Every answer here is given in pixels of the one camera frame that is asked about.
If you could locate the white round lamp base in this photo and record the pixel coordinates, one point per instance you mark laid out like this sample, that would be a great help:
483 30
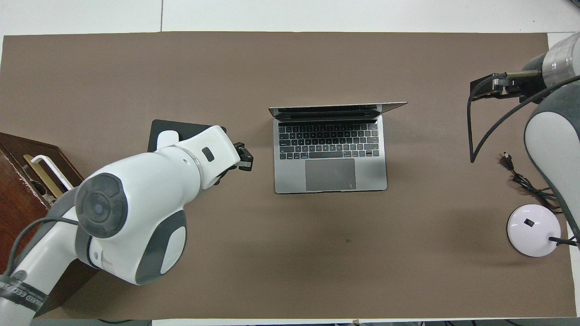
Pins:
534 231

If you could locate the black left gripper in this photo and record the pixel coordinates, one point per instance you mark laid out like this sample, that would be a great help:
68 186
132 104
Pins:
238 149

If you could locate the large brown table mat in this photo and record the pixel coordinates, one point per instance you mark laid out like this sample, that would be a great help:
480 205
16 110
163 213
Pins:
290 72

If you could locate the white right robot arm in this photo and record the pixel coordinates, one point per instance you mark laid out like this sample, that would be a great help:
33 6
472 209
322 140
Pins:
557 149

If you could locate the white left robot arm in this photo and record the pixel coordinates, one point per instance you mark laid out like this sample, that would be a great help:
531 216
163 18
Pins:
145 190

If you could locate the grey aluminium laptop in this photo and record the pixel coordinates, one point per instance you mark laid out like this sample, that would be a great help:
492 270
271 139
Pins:
331 174

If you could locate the black lamp neck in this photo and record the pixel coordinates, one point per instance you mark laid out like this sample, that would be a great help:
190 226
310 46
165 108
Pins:
562 241

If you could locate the black mouse pad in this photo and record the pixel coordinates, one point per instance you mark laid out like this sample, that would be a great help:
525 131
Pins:
181 129

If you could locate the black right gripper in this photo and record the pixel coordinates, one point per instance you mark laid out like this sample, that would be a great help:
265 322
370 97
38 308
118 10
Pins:
532 83

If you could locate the white computer mouse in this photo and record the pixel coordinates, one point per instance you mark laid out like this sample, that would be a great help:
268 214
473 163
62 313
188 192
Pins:
166 138

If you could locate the dark brown wooden box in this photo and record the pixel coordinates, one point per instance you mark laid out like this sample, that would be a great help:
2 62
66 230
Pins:
22 199

